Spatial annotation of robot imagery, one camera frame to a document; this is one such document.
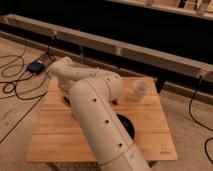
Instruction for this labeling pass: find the black floor cable left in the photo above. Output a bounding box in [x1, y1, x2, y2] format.
[0, 44, 78, 144]

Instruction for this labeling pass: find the black power adapter box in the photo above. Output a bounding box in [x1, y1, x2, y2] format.
[27, 61, 45, 75]

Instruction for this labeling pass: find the black cable right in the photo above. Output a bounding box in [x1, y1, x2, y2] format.
[188, 74, 213, 165]

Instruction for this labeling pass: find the wooden table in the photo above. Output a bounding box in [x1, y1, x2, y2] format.
[26, 77, 177, 163]

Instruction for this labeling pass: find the brown red oblong object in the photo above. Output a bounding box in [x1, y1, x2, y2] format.
[112, 99, 118, 105]

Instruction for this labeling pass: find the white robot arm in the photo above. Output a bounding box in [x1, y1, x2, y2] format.
[50, 57, 151, 171]

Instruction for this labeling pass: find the dark brown eraser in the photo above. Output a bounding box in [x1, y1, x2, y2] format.
[63, 96, 70, 104]

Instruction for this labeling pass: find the black bowl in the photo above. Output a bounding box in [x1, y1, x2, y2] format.
[117, 114, 135, 139]

